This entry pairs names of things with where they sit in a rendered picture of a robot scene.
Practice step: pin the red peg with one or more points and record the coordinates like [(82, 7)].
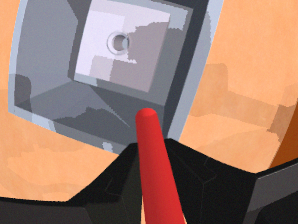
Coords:
[(159, 193)]

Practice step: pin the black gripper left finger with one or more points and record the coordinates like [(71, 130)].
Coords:
[(115, 197)]

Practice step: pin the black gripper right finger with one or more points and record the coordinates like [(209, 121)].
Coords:
[(212, 192)]

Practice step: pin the white square plate with hole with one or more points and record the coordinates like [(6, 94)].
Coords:
[(102, 54)]

